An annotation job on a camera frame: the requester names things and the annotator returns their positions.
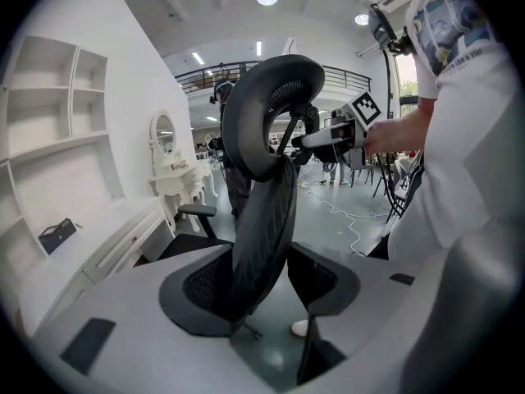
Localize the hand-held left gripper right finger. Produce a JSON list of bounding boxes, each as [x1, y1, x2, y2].
[[286, 242, 449, 394]]

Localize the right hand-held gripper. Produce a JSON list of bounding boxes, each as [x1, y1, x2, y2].
[[291, 90, 383, 172]]

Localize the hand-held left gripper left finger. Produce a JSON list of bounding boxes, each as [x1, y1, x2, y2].
[[31, 243, 290, 394]]

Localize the black mesh office chair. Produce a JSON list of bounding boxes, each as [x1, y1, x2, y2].
[[134, 54, 326, 339]]

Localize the person's right forearm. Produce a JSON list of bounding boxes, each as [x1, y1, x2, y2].
[[364, 94, 436, 156]]

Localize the black dining chair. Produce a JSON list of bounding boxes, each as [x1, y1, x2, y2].
[[349, 163, 386, 199]]

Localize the white desk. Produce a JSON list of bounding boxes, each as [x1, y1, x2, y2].
[[24, 201, 178, 341]]

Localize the black mezzanine railing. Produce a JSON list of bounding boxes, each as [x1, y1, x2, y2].
[[176, 60, 372, 95]]

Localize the grey trousers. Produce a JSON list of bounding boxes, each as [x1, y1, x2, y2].
[[398, 201, 525, 394]]

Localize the black box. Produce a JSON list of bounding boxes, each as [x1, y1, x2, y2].
[[38, 218, 78, 256]]

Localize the white vanity table with mirror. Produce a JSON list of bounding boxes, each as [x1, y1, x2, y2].
[[147, 108, 219, 234]]

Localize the white printed t-shirt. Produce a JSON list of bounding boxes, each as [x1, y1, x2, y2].
[[385, 0, 523, 262]]

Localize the white shelf unit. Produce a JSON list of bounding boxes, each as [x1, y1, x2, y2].
[[0, 34, 126, 271]]

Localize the white floor cable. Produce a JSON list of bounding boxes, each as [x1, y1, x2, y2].
[[296, 177, 391, 259]]

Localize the black cable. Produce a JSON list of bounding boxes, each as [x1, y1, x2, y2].
[[379, 49, 412, 226]]

